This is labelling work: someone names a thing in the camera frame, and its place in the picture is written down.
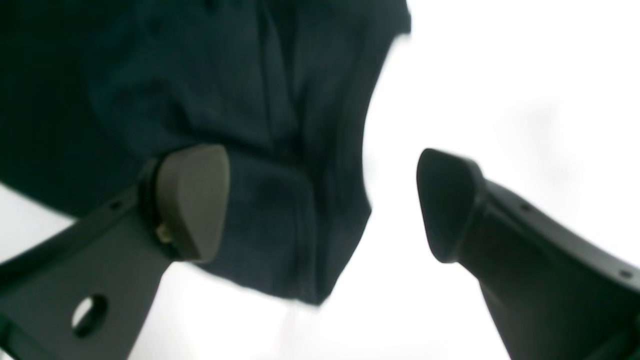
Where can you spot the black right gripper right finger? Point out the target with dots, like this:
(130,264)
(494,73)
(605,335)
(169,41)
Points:
(552,295)

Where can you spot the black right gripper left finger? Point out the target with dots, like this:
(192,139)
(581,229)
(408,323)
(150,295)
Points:
(85,293)

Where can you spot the black T-shirt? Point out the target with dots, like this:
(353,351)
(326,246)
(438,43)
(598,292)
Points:
(93,89)

